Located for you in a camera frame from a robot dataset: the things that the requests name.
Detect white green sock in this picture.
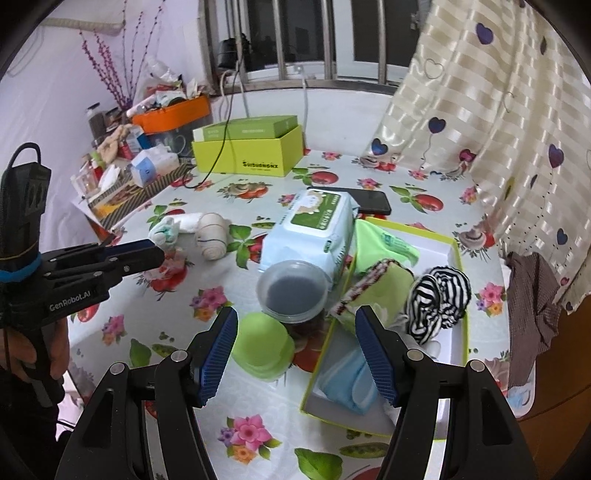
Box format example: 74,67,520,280
148,213,204,252

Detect green cloth with woven strap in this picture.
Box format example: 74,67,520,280
329,259,415,334

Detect black white striped sock ball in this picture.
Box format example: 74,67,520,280
403,266,472,345

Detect beige sock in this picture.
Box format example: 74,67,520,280
195,213,230,261

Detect green packaged cloth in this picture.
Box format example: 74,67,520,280
355,220,420,275

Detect left hand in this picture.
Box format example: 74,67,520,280
1,319,70,382

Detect blue face mask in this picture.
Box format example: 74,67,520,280
318,347,378,415

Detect striped snack box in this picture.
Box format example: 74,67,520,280
88,163,192,230

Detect white tray box green rim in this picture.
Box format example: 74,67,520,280
301,218,472,437

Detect floral plastic tablecloth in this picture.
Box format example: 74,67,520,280
69,152,535,479

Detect white blue tissue pack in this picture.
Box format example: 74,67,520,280
130,145,180,188

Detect clear plastic cup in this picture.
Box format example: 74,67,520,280
256,260,331,324

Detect wet wipes pack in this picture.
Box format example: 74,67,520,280
259,188,359,285

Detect black smartphone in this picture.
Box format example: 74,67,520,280
304,187,392,216

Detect brown checked cloth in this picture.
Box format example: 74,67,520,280
506,252,562,388

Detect orange storage box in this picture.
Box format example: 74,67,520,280
131,95,211,135

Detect pink artificial flower branches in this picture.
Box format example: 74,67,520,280
78,1,166,110

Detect wooden cabinet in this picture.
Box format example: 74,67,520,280
519,299,590,479

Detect yellow-green cardboard box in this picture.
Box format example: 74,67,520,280
192,125,304,177

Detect green inner box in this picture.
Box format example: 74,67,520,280
193,115,298,142

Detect black charger adapter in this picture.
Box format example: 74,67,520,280
217,34,252,70

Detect cream heart pattern curtain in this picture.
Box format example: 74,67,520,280
366,1,590,312

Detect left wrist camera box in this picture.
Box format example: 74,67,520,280
1,142,51,284

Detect black power cable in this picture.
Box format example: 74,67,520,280
181,32,250,190

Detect white cable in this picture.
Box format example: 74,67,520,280
294,66,312,128

